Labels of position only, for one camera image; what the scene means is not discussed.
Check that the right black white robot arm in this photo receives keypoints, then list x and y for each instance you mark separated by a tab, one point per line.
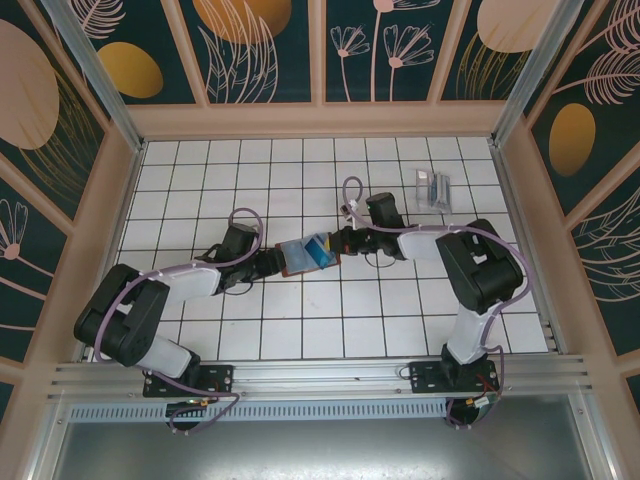
480	270

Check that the green circuit board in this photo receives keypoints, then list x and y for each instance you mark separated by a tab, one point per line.
486	404

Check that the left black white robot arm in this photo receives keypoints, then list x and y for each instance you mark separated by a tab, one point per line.
120	320

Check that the aluminium frame post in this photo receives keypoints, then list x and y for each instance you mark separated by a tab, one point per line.
100	80
530	75

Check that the grey metal sheet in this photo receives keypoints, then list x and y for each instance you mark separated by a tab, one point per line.
320	450

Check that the brown leather card holder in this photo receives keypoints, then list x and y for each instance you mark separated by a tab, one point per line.
295	256

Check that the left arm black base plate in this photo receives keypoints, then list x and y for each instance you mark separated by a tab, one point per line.
220	380

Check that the dark blue credit card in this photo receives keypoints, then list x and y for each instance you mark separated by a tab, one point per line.
317	250

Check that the aluminium mounting rail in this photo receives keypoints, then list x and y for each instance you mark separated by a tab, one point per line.
320	375

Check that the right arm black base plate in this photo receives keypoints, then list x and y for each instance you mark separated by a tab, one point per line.
425	377

